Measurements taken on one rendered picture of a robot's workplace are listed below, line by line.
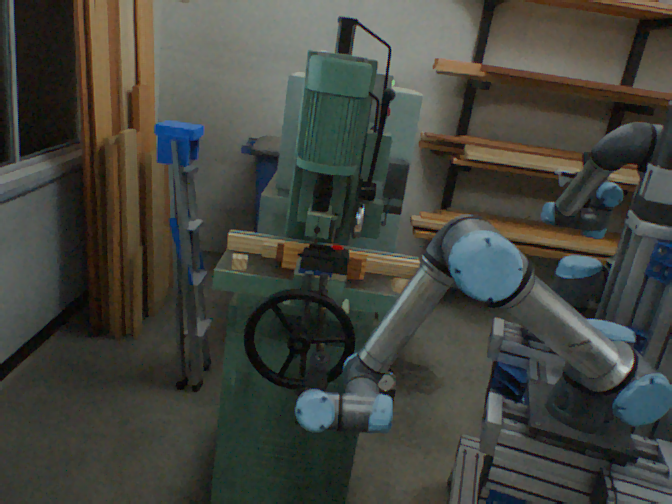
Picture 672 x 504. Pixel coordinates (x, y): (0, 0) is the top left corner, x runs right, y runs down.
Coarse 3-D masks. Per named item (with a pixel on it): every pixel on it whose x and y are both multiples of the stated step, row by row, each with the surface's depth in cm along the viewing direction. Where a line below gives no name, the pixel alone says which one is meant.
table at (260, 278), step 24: (264, 264) 168; (216, 288) 160; (240, 288) 160; (264, 288) 160; (288, 288) 160; (360, 288) 161; (384, 288) 164; (288, 312) 152; (312, 312) 152; (384, 312) 161
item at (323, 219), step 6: (312, 210) 168; (330, 210) 171; (312, 216) 165; (318, 216) 165; (324, 216) 165; (330, 216) 165; (306, 222) 165; (312, 222) 165; (318, 222) 165; (324, 222) 165; (330, 222) 167; (306, 228) 166; (312, 228) 166; (324, 228) 166; (306, 234) 166; (312, 234) 166; (318, 234) 166; (324, 234) 166
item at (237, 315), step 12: (228, 312) 163; (240, 312) 163; (228, 324) 164; (240, 324) 164; (264, 324) 164; (276, 324) 164; (312, 324) 163; (336, 324) 163; (360, 324) 163; (264, 336) 165; (276, 336) 165; (288, 336) 165; (312, 336) 165; (360, 336) 164; (360, 348) 165
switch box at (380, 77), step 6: (378, 78) 182; (384, 78) 182; (390, 78) 182; (378, 84) 183; (390, 84) 183; (378, 90) 183; (378, 96) 184; (372, 102) 185; (372, 108) 185; (372, 114) 186; (372, 120) 186; (378, 120) 186
